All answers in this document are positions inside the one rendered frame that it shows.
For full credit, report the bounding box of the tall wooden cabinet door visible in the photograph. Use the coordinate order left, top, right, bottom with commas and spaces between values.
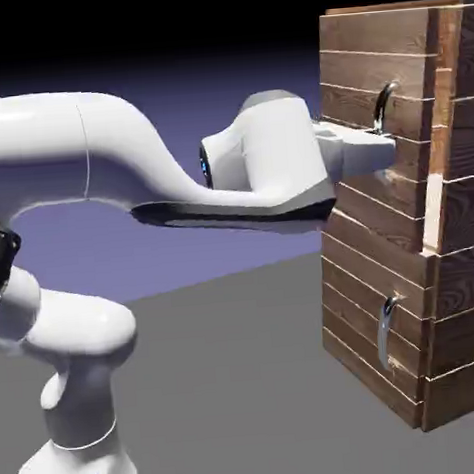
302, 1, 474, 264

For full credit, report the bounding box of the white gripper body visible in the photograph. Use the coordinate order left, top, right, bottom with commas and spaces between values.
316, 112, 401, 184

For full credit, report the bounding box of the short wooden cabinet door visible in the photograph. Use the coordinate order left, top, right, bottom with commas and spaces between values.
311, 200, 452, 436

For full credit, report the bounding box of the dark wooden cabinet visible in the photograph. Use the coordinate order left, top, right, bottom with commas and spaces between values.
295, 0, 474, 440

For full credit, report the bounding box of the silver curved metal handle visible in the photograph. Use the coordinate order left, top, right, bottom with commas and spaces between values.
372, 294, 405, 372

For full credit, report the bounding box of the dark curved metal handle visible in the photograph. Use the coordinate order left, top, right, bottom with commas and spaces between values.
368, 80, 404, 136

